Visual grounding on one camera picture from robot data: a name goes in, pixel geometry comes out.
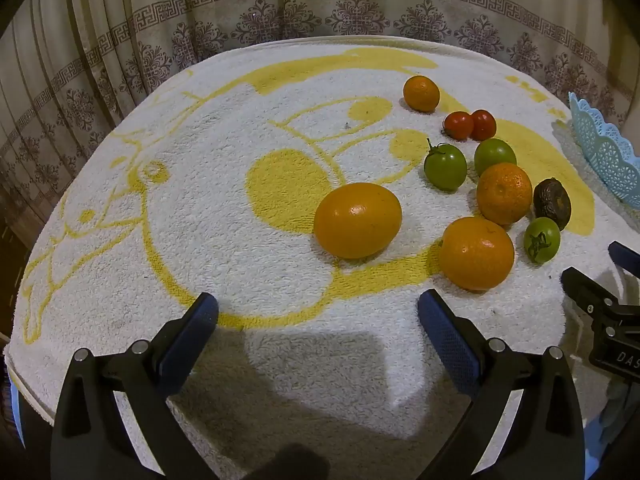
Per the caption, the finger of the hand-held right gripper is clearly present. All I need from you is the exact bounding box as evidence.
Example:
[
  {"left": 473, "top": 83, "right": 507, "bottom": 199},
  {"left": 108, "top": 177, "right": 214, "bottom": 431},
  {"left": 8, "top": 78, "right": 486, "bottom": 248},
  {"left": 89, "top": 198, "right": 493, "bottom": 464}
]
[
  {"left": 608, "top": 241, "right": 640, "bottom": 278},
  {"left": 561, "top": 267, "right": 623, "bottom": 316}
]

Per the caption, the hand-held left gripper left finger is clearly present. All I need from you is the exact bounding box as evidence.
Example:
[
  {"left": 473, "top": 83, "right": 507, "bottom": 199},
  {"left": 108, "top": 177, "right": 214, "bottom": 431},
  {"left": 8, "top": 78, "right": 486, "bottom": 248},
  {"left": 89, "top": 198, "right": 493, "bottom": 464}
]
[{"left": 50, "top": 291, "right": 221, "bottom": 480}]

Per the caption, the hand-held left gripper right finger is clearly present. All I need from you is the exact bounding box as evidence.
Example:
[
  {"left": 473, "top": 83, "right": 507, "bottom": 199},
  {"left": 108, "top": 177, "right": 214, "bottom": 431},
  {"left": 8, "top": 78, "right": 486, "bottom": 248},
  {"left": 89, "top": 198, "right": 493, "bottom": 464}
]
[{"left": 405, "top": 288, "right": 586, "bottom": 480}]

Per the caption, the small green tomato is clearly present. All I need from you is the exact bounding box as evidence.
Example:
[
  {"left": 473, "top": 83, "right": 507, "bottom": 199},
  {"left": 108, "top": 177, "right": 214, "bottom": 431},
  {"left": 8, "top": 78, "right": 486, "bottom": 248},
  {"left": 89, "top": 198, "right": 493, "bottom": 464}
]
[{"left": 523, "top": 217, "right": 561, "bottom": 264}]

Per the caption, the dark brown wrinkled fruit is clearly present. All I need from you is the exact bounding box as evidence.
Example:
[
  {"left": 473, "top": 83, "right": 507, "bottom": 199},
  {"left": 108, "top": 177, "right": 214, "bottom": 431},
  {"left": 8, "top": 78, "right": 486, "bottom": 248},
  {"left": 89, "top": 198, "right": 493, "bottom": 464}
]
[{"left": 533, "top": 178, "right": 572, "bottom": 232}]

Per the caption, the round smooth orange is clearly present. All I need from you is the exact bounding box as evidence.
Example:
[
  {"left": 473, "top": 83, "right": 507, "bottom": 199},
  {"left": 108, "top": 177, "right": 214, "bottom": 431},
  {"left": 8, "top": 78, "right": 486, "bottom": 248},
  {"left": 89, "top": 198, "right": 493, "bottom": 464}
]
[{"left": 439, "top": 216, "right": 516, "bottom": 292}]

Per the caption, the light blue lattice basket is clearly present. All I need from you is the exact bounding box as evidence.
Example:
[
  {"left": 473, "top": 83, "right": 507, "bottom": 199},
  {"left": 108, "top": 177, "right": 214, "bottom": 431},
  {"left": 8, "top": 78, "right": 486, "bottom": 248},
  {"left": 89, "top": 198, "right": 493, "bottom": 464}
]
[{"left": 569, "top": 91, "right": 640, "bottom": 206}]

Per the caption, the textured mandarin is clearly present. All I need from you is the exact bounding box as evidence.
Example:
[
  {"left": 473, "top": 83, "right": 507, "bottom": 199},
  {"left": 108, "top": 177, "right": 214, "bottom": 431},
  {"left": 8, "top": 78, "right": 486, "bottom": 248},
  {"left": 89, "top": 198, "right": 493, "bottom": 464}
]
[{"left": 476, "top": 162, "right": 534, "bottom": 226}]

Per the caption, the large smooth orange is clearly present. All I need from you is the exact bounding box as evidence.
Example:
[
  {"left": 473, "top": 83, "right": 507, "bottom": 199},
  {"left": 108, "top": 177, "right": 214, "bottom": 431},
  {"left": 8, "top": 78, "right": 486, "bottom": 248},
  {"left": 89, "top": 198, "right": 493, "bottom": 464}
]
[{"left": 313, "top": 182, "right": 403, "bottom": 260}]

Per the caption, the red tomato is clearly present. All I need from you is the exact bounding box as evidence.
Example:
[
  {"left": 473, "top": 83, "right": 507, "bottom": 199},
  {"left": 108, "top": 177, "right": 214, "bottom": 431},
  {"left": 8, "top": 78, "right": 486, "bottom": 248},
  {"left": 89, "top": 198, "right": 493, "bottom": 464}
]
[
  {"left": 443, "top": 111, "right": 475, "bottom": 142},
  {"left": 470, "top": 109, "right": 497, "bottom": 141}
]

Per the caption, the small mandarin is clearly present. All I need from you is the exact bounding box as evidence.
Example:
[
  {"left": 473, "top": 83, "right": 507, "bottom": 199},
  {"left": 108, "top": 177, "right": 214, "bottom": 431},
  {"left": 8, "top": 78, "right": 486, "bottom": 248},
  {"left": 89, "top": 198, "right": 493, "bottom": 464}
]
[{"left": 403, "top": 75, "right": 441, "bottom": 113}]

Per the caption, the white towel with yellow print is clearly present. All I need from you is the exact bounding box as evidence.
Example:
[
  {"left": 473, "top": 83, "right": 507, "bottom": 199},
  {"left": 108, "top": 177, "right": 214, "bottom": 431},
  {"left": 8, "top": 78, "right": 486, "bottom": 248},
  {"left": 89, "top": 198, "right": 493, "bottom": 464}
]
[{"left": 2, "top": 36, "right": 631, "bottom": 480}]

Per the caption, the blue plastic table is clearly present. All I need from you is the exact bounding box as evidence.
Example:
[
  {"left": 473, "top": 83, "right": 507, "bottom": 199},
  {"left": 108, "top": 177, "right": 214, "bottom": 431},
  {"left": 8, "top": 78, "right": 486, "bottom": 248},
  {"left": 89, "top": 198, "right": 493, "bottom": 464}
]
[{"left": 7, "top": 367, "right": 30, "bottom": 453}]

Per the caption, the cream patterned curtain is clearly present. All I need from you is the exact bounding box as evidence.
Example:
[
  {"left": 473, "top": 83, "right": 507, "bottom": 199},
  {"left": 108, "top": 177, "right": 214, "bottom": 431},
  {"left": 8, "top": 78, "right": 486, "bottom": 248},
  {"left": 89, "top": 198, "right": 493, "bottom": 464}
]
[{"left": 0, "top": 0, "right": 640, "bottom": 281}]

